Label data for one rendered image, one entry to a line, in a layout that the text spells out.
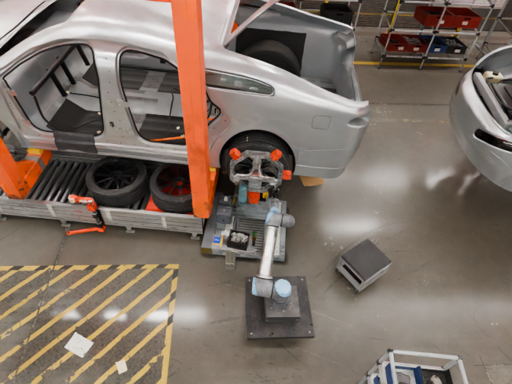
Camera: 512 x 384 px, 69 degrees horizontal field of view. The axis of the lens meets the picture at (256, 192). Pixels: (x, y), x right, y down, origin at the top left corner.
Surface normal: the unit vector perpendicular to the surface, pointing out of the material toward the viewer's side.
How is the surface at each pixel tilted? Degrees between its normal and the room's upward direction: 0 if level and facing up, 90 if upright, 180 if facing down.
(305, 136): 90
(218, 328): 0
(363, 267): 0
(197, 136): 90
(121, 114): 88
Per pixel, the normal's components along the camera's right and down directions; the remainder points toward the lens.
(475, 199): 0.06, -0.67
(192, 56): -0.08, 0.74
